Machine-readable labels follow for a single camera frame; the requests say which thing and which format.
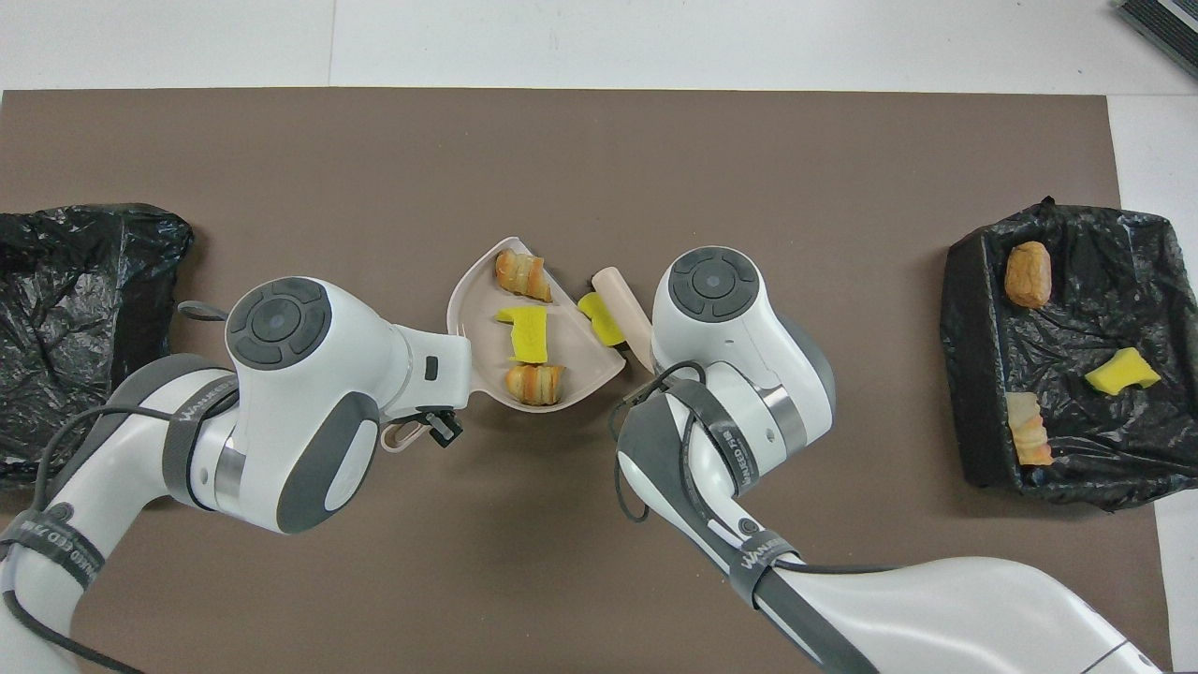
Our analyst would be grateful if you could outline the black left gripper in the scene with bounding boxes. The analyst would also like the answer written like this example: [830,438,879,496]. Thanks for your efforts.
[416,404,465,448]

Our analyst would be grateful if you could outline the beige plastic dustpan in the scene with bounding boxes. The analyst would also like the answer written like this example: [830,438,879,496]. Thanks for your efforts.
[379,236,628,454]

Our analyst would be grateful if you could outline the small striped croissant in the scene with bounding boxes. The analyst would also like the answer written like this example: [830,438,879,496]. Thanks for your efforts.
[494,248,553,303]
[505,363,567,407]
[1007,392,1055,467]

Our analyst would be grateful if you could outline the notched yellow sponge piece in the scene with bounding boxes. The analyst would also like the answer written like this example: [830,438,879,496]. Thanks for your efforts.
[494,306,550,365]

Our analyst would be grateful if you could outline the beige hand brush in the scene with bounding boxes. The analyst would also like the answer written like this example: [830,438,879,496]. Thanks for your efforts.
[592,267,656,374]

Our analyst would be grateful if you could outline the brown bread roll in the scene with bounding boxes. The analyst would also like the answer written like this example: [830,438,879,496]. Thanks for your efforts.
[1005,241,1053,309]

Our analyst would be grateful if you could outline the black bag lined bin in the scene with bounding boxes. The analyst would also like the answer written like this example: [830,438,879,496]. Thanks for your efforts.
[0,203,195,488]
[941,197,1198,512]

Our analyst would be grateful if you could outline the brown table mat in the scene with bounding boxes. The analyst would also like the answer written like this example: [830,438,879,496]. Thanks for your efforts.
[0,88,1173,674]

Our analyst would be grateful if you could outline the dark ribbed panel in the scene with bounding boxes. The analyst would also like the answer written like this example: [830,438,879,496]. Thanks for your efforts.
[1117,0,1198,81]

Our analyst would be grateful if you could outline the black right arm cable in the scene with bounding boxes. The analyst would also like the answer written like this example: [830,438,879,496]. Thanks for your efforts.
[608,360,904,577]

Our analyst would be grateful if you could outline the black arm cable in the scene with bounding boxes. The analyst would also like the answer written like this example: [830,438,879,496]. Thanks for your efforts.
[0,300,230,674]
[608,360,904,577]

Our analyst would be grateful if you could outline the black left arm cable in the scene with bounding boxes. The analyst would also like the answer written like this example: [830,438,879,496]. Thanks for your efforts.
[0,300,230,674]

